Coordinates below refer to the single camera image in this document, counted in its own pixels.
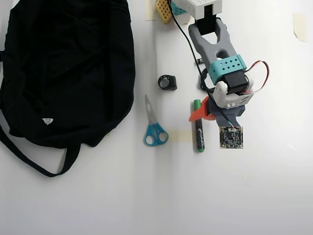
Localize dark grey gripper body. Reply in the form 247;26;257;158
205;99;246;128

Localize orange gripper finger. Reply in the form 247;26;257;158
188;95;217;122

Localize green marker with black label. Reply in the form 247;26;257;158
193;99;206;154

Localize beige tape strip by robot base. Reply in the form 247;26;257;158
145;0;157;21

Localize black fabric bag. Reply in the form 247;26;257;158
0;0;136;178

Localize beige masking tape strip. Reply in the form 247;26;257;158
168;130;194;143

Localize yellow perforated base block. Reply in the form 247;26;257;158
156;0;172;24

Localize torn beige masking tape piece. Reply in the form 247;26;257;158
292;13;307;43

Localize bare camera circuit board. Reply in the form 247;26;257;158
219;125;245;149

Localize coiled black USB cable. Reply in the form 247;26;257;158
199;68;214;93

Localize black plastic ring clip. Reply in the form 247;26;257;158
157;74;178;92

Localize scissors with blue handles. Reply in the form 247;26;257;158
143;94;169;147

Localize red and white servo wire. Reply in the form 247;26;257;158
241;60;270;95

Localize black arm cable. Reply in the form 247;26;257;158
167;0;236;130

